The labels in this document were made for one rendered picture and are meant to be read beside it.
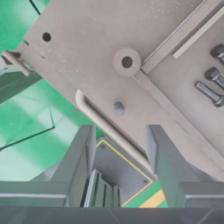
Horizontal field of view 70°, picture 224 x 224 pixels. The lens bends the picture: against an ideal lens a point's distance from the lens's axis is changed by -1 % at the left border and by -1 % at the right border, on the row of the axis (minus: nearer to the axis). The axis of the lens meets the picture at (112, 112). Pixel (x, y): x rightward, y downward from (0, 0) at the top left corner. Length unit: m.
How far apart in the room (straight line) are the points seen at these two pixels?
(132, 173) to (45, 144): 1.01
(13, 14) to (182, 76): 1.77
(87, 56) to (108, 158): 1.34
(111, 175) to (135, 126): 1.39
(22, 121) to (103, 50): 1.79
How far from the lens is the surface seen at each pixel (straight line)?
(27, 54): 0.45
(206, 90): 0.29
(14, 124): 2.07
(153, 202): 2.38
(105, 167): 1.61
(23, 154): 2.19
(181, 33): 0.27
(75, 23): 0.28
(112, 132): 0.41
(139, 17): 0.27
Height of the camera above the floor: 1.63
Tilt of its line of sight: 73 degrees down
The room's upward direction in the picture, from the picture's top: 175 degrees counter-clockwise
